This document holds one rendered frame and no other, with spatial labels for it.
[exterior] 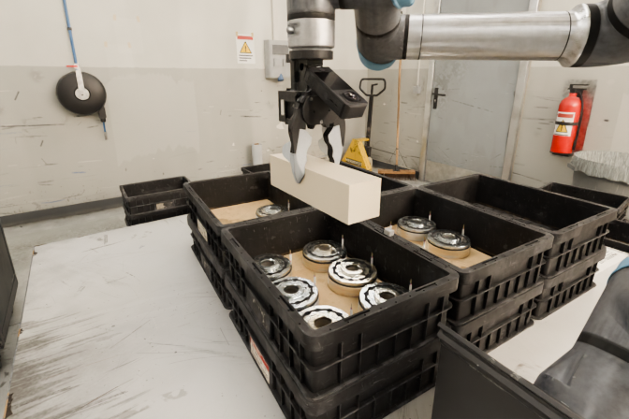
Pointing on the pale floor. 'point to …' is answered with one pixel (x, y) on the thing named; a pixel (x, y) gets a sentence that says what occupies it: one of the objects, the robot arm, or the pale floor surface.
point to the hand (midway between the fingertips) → (318, 174)
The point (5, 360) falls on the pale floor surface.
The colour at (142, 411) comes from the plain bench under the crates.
